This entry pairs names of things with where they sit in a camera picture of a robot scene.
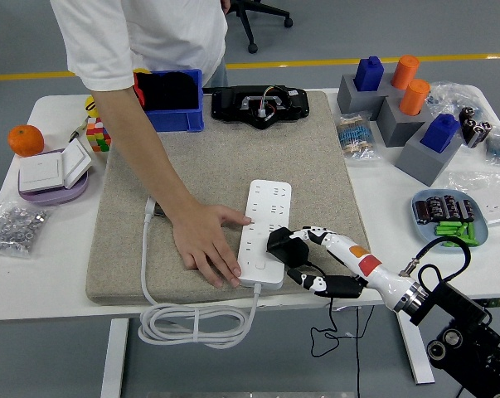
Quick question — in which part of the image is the pile of green pegs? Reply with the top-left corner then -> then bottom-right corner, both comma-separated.
433,221 -> 481,249

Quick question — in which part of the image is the black plug with cord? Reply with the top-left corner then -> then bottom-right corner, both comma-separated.
265,226 -> 376,358

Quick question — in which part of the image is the black electronic device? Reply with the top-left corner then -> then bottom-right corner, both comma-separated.
201,84 -> 311,130

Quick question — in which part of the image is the thin black hanging cable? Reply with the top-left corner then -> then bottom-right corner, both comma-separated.
354,306 -> 362,398

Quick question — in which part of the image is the colourful puzzle cube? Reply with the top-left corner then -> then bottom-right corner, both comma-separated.
85,116 -> 113,153

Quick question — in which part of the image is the blue plastic bin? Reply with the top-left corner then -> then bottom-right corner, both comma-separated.
143,68 -> 205,133

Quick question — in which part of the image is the clear crumpled plastic bag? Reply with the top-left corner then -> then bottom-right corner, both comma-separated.
425,80 -> 489,121

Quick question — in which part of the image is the person's right hand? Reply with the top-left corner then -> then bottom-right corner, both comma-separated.
170,201 -> 253,290

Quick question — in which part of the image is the person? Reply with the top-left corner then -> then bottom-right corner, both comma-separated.
49,0 -> 253,290

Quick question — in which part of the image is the orange cylinder peg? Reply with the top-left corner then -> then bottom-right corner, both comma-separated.
390,55 -> 420,90
398,78 -> 432,117

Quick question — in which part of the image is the white socket panel in bag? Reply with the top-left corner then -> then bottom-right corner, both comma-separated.
447,169 -> 500,227

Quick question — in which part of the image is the wide grey holder block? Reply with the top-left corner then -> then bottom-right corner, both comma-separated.
337,73 -> 398,122

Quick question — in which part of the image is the white wall switch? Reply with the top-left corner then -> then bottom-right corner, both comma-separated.
17,138 -> 94,194

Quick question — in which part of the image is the black office chair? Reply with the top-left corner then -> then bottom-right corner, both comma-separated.
224,0 -> 294,54

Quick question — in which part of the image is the purple round dish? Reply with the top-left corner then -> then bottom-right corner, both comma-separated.
17,147 -> 90,207

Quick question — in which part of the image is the black pouch with red trim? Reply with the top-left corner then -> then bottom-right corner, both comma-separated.
132,70 -> 201,112

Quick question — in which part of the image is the bag of blue resistors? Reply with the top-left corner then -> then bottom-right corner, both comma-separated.
335,112 -> 379,163

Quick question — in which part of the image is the white power strip with cord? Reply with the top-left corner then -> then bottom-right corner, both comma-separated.
137,179 -> 294,349

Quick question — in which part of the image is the grey-brown mat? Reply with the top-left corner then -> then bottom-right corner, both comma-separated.
85,90 -> 377,307

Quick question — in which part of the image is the bag of metal nuts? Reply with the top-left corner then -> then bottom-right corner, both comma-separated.
0,201 -> 54,259

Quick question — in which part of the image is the blue square peg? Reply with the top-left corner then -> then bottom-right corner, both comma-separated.
419,113 -> 461,154
354,56 -> 386,92

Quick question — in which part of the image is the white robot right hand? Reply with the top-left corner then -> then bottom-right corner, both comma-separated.
286,226 -> 419,311

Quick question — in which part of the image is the dark capacitor pack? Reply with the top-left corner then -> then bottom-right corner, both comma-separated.
442,194 -> 462,221
413,199 -> 431,225
426,197 -> 446,223
458,198 -> 478,223

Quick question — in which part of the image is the orange fruit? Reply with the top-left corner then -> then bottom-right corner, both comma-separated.
7,124 -> 46,158

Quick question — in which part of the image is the light blue plate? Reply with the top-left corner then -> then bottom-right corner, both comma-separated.
410,188 -> 490,253

